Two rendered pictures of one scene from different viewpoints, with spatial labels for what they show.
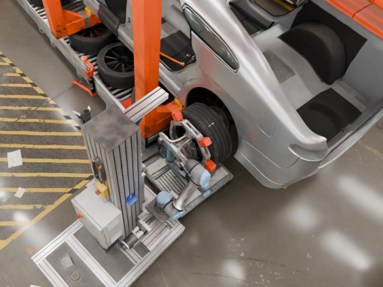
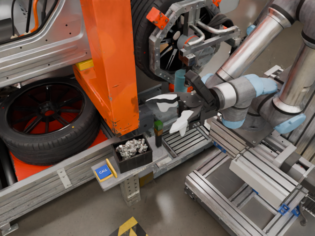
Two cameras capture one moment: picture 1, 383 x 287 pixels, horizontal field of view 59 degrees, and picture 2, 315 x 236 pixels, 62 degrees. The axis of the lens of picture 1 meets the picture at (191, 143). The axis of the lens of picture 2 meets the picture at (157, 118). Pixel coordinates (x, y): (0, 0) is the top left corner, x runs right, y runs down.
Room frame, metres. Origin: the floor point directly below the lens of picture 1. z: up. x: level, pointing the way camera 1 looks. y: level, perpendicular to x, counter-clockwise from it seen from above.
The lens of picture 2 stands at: (1.62, 1.51, 1.75)
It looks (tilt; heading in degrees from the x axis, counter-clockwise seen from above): 47 degrees down; 287
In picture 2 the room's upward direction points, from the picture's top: straight up
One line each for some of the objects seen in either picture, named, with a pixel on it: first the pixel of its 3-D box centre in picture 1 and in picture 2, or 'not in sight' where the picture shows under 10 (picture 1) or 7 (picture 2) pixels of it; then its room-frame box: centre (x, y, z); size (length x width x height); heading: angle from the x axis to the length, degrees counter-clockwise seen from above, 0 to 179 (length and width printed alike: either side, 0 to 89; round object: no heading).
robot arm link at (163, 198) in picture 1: (163, 199); not in sight; (1.18, 0.13, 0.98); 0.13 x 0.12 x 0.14; 54
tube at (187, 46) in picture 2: (174, 133); (189, 29); (1.85, 0.18, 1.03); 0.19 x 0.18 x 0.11; 140
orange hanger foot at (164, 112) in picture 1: (170, 107); (95, 74); (2.41, 0.31, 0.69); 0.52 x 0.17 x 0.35; 140
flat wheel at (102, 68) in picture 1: (122, 65); not in sight; (3.21, 1.10, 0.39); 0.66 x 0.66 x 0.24
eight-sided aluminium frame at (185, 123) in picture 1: (188, 144); (187, 43); (1.88, 0.02, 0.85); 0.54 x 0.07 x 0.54; 50
